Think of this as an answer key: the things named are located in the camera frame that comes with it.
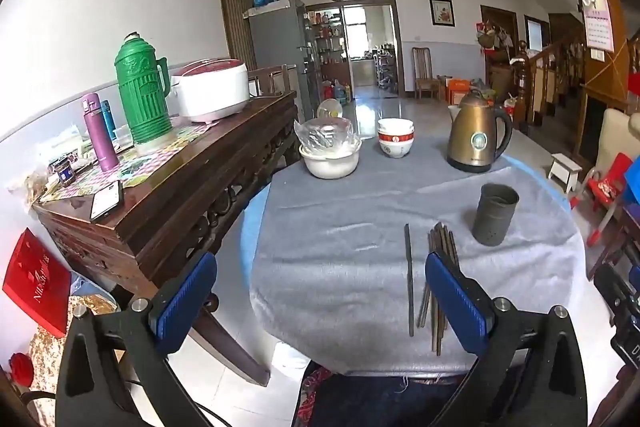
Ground grey table cloth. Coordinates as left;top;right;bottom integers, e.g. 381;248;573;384
249;134;586;378

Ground small red object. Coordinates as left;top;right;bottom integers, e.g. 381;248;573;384
9;353;32;384

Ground dark blue patterned cloth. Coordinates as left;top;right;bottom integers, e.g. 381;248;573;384
297;364;473;427

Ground grey refrigerator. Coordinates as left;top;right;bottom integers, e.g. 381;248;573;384
243;0;323;120

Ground bright blue cloth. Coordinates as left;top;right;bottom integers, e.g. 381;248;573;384
624;159;640;202

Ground small white fan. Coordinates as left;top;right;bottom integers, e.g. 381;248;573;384
317;98;344;122

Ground brown wooden door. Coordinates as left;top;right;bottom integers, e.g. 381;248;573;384
215;0;267;70

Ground framed wall picture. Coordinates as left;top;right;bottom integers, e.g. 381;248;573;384
429;0;456;28

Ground wooden dining chair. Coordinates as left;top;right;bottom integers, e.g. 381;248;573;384
412;47;442;100

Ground wall calendar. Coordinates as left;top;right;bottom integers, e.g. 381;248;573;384
575;0;616;54

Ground white ceramic basin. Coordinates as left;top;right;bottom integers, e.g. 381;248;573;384
299;139;362;180

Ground bundle of dark chopsticks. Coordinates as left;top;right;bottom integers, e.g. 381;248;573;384
418;221;460;357

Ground carved wooden armchair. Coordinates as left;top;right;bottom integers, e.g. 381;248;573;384
248;64;297;98

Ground small white stool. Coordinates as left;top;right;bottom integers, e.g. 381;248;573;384
548;153;583;194

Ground checkered floral plastic mat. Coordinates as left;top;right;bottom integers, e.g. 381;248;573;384
40;117;221;202

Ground grey metal chopstick holder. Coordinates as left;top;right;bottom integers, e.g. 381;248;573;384
472;183;521;248

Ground beige sofa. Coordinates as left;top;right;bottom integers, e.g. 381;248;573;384
596;109;640;180

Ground red plastic chair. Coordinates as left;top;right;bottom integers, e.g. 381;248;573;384
571;153;636;248

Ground purple thermos bottle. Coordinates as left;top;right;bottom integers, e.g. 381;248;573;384
81;93;121;172

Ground red paper bag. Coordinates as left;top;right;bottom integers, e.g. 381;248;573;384
2;228;72;339

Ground green thermos jug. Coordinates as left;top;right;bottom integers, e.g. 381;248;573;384
114;33;175;158

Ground blue thermos bottle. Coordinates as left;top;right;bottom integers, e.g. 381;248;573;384
100;100;117;142

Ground clear plastic bag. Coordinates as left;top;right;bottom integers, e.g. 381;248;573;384
294;117;359;156

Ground blue table underlay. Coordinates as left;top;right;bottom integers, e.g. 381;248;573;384
240;152;572;273

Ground dark wooden chopstick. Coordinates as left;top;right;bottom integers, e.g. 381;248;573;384
404;223;415;338

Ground smartphone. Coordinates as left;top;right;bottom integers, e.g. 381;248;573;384
90;180;124;222

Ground dark carved wooden sideboard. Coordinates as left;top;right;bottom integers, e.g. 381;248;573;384
32;89;298;388

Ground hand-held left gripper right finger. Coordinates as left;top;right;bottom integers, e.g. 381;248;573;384
424;251;590;427

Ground black cable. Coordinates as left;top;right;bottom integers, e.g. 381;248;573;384
15;388;241;427

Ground white rice cooker red lid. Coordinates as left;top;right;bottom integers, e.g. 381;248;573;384
170;59;250;124

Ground orange boxes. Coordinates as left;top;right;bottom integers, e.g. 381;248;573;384
446;78;473;104

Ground gold electric kettle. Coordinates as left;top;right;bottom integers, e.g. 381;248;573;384
446;88;514;174

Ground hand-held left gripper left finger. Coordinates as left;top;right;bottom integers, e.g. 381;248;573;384
56;251;218;427

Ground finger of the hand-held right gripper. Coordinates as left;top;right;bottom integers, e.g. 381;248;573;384
593;262;640;310

